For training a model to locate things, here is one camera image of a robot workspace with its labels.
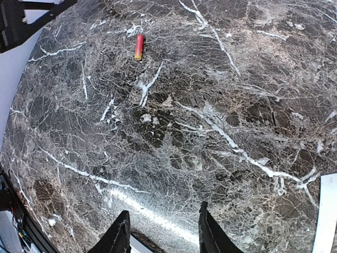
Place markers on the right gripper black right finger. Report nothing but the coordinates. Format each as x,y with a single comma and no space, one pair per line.
212,238

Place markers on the white battery cover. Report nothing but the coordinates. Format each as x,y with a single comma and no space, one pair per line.
326,225

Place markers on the black front rail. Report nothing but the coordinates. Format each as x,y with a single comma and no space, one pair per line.
30,235

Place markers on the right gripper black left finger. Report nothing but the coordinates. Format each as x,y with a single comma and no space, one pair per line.
117,237

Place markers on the red battery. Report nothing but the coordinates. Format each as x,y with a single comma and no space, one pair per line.
139,48

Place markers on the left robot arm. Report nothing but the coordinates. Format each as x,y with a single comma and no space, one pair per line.
15,30

